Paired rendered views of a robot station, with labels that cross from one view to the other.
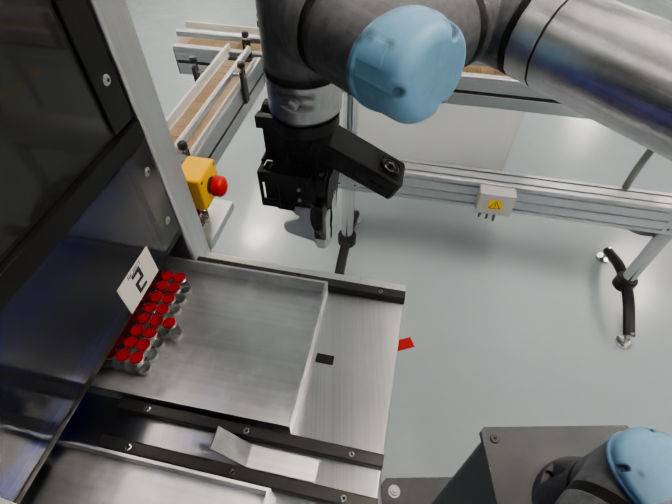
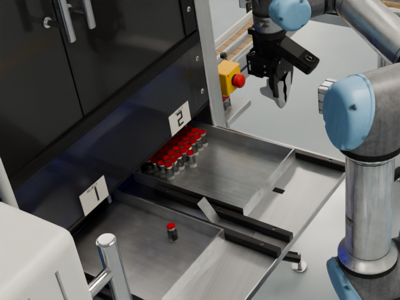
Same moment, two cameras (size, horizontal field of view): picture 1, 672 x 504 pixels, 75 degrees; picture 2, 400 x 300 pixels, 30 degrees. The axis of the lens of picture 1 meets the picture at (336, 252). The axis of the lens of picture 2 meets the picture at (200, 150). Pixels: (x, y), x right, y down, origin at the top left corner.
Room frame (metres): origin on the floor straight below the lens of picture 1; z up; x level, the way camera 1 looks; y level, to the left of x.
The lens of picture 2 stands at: (-1.01, -0.50, 2.09)
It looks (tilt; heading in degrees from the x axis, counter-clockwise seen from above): 36 degrees down; 28
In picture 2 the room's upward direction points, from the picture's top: 9 degrees counter-clockwise
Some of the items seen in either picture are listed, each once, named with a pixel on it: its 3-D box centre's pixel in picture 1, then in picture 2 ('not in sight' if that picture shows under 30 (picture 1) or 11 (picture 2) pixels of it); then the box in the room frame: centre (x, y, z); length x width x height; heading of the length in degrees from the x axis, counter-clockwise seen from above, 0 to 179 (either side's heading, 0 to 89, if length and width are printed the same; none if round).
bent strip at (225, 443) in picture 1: (266, 454); (226, 217); (0.18, 0.10, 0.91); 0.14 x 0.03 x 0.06; 79
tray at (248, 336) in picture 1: (213, 332); (213, 165); (0.37, 0.21, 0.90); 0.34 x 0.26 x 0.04; 79
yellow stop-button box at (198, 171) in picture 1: (194, 182); (224, 77); (0.64, 0.27, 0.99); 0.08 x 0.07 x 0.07; 78
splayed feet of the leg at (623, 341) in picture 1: (619, 287); not in sight; (1.06, -1.17, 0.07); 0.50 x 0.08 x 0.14; 168
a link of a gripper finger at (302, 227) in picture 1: (306, 229); (271, 93); (0.39, 0.04, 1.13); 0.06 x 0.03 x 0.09; 78
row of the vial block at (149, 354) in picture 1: (163, 321); (186, 154); (0.39, 0.29, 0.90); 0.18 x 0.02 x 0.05; 169
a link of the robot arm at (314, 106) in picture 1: (303, 93); (269, 20); (0.41, 0.03, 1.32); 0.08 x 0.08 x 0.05
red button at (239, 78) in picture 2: (216, 185); (237, 80); (0.63, 0.23, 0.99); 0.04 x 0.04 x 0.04; 78
